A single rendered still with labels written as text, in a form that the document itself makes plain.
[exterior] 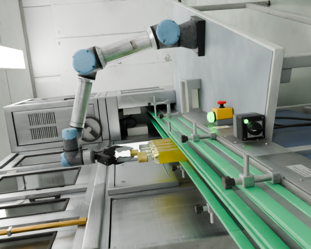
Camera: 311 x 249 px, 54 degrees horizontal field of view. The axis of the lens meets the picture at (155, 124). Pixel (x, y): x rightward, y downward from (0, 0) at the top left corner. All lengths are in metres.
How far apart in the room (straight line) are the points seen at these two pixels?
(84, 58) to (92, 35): 3.85
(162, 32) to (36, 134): 1.55
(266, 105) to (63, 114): 1.87
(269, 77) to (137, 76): 4.37
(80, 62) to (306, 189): 1.13
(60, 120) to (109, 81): 2.77
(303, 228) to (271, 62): 0.57
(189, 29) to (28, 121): 1.56
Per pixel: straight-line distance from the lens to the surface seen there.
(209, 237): 1.10
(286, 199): 0.69
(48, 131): 2.65
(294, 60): 1.09
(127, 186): 1.49
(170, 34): 1.50
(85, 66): 1.49
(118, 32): 5.32
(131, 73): 5.29
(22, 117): 2.68
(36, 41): 5.93
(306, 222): 0.61
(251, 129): 1.02
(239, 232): 0.89
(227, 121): 1.32
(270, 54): 1.02
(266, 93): 1.05
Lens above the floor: 1.22
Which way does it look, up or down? 6 degrees down
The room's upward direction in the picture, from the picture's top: 96 degrees counter-clockwise
